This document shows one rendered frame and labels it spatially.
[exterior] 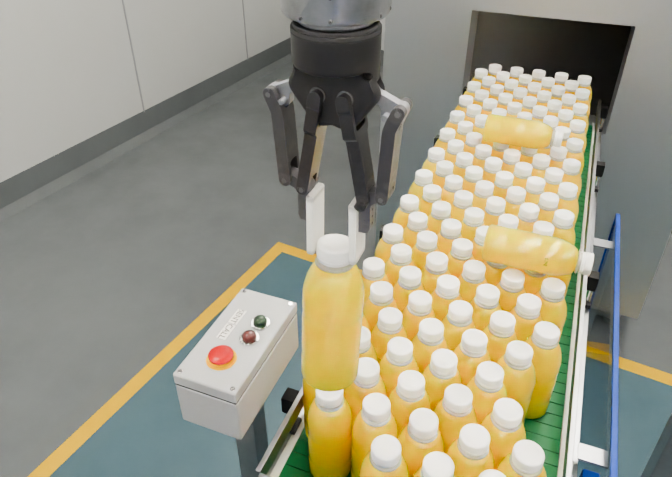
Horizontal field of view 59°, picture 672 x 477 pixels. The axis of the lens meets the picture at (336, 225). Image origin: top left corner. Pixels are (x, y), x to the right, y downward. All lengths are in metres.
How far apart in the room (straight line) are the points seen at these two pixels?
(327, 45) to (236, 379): 0.52
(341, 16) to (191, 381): 0.57
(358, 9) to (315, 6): 0.03
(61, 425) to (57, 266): 0.95
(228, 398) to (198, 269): 2.03
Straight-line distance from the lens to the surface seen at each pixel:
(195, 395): 0.90
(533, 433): 1.10
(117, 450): 2.25
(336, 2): 0.47
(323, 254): 0.60
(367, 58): 0.49
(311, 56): 0.49
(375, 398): 0.86
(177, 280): 2.82
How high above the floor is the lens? 1.74
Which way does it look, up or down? 34 degrees down
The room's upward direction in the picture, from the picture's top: straight up
